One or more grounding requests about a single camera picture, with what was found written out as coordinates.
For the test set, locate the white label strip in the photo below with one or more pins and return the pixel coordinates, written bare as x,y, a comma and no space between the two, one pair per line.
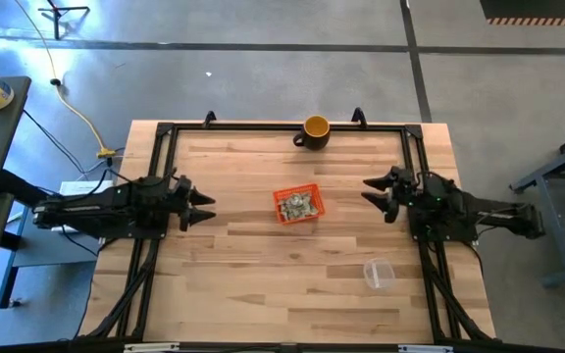
151,347
426,348

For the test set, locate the clear plastic container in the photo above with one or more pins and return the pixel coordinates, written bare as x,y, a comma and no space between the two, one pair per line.
378,273

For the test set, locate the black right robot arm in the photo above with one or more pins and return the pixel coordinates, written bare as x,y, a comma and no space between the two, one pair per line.
459,208

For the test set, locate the orange plastic slotted basket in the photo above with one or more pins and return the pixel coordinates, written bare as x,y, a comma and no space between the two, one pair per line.
278,196

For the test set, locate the blue steel table frame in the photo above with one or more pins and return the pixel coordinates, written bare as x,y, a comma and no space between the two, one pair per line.
554,206

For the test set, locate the white sugar packet green print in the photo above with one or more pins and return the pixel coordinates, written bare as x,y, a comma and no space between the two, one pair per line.
302,211
287,211
294,199
307,197
313,210

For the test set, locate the black tripod stand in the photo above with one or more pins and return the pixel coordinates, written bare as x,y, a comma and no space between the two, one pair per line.
58,12

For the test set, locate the white paper sheet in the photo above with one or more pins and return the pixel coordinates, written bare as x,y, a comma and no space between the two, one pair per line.
79,187

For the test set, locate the black mat hazard stripe edge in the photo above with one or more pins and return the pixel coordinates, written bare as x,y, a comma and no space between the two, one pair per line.
537,12

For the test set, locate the black mug yellow inside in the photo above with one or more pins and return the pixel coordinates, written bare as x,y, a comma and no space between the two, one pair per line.
316,131

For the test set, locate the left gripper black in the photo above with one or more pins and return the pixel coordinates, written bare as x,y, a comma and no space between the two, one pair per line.
183,203

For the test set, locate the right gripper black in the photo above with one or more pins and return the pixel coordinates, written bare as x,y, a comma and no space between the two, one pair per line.
405,188

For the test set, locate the black frame clamp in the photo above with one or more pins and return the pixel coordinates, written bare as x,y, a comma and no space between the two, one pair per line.
209,117
359,115

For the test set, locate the black aluminium table frame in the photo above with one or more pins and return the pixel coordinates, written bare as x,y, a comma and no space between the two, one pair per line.
287,126

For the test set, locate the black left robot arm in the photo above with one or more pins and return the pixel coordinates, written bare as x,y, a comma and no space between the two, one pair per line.
111,208

